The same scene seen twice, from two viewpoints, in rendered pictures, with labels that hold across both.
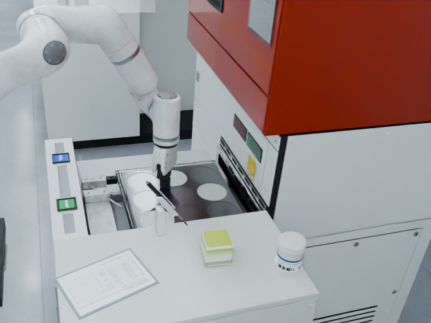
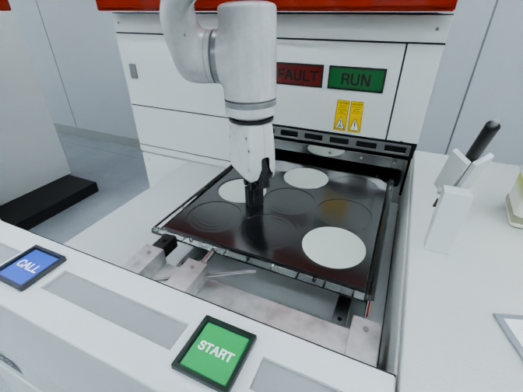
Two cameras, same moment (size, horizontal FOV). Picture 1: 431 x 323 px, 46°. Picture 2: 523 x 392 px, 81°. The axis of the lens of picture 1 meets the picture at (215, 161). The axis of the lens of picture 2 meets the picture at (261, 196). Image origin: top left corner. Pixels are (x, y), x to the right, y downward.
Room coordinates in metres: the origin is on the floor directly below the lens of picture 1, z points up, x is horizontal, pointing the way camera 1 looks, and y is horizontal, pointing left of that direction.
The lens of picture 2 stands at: (1.03, 0.51, 1.23)
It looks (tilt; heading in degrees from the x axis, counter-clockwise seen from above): 31 degrees down; 315
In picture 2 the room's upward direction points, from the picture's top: straight up
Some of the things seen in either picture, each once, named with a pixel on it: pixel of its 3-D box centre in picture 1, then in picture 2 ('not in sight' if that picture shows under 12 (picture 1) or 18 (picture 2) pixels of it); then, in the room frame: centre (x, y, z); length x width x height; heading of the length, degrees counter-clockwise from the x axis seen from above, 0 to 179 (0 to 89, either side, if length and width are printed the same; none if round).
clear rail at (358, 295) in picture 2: (125, 202); (247, 259); (1.30, 0.28, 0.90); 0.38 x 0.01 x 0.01; 21
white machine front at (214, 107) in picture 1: (228, 130); (250, 103); (1.62, -0.04, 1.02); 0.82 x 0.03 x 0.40; 21
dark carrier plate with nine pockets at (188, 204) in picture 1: (181, 195); (289, 201); (1.36, 0.10, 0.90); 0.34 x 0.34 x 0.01; 21
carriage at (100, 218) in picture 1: (100, 216); (232, 319); (1.25, 0.35, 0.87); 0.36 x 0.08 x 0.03; 21
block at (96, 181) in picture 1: (93, 181); (138, 268); (1.40, 0.40, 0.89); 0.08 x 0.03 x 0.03; 111
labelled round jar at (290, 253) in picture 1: (290, 254); not in sight; (0.99, -0.21, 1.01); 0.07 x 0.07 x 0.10
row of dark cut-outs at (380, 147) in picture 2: (241, 170); (313, 136); (1.45, -0.09, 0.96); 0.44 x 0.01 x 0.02; 21
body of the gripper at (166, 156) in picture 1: (165, 154); (252, 142); (1.40, 0.16, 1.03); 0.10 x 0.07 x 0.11; 162
